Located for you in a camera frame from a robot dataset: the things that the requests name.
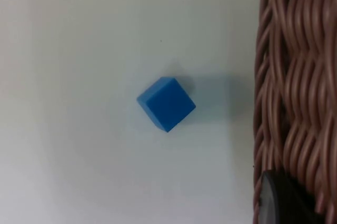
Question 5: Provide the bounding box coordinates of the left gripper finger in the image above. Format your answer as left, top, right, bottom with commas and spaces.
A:
258, 169, 326, 224

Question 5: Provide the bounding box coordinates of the dark brown wicker basket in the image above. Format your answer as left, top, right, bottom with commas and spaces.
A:
253, 0, 337, 224

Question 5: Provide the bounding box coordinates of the small blue cube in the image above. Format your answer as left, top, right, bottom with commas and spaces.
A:
136, 76, 196, 133

